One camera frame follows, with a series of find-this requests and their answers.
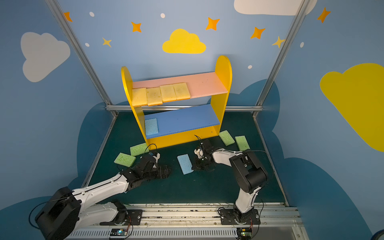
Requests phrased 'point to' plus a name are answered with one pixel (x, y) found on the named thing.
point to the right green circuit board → (244, 232)
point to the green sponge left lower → (125, 159)
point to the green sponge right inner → (226, 138)
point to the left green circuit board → (119, 232)
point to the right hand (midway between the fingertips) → (193, 166)
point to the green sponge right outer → (242, 143)
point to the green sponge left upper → (138, 149)
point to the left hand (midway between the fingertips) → (166, 169)
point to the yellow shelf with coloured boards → (167, 128)
